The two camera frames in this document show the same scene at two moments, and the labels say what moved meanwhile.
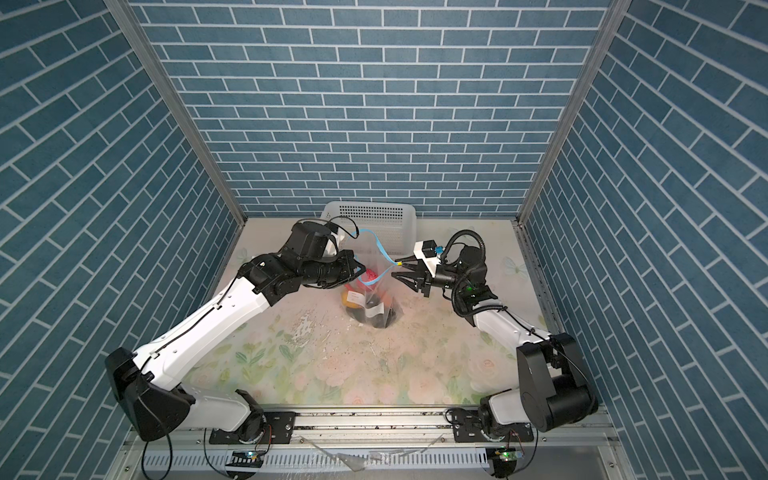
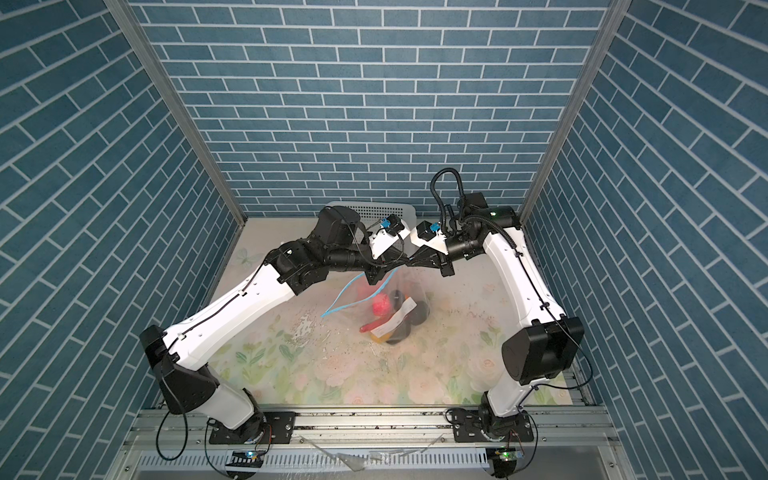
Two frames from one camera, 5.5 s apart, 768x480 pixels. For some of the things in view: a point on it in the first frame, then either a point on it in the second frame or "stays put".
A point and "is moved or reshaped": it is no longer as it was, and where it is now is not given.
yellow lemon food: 348,303 → 380,339
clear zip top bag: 372,298 is moved or reshaped
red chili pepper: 370,276 is moved or reshaped
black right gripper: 424,281 → 437,260
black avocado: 391,315 → 420,314
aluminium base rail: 389,445 stays put
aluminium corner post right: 612,24 stays put
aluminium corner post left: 165,82 stays put
